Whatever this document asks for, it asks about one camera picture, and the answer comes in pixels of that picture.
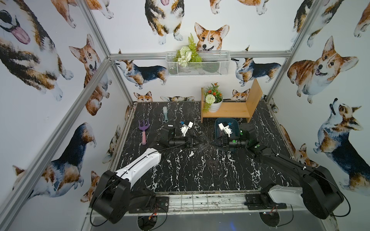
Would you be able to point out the white wire wall basket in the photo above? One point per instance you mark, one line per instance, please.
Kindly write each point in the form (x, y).
(211, 64)

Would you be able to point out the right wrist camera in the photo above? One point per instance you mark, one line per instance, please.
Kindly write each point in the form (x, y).
(226, 129)

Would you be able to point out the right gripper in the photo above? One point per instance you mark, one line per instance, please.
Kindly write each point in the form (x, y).
(222, 140)

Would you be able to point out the green fern white flowers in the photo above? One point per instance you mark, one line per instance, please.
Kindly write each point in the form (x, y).
(188, 54)

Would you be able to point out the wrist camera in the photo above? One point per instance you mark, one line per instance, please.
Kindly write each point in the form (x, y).
(226, 129)
(185, 127)

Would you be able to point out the teal cleaning brush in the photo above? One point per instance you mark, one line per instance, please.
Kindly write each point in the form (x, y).
(165, 113)

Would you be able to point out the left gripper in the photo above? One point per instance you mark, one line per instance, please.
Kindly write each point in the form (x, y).
(190, 138)

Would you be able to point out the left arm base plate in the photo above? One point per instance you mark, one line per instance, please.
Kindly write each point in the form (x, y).
(158, 204)

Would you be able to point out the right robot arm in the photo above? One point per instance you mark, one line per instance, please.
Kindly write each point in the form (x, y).
(316, 190)

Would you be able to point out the teal plastic storage box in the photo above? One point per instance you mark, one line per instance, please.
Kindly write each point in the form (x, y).
(235, 135)

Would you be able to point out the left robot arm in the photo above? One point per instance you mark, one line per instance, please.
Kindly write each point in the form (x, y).
(114, 197)

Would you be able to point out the wooden desk shelf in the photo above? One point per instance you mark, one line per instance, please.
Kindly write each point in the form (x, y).
(236, 109)

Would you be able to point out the potted flower white pot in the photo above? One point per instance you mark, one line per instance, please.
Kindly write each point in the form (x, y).
(212, 98)

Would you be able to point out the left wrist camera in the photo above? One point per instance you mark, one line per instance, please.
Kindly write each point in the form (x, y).
(185, 127)

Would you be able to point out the purple pink garden rake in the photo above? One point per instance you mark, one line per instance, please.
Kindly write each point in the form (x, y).
(143, 126)

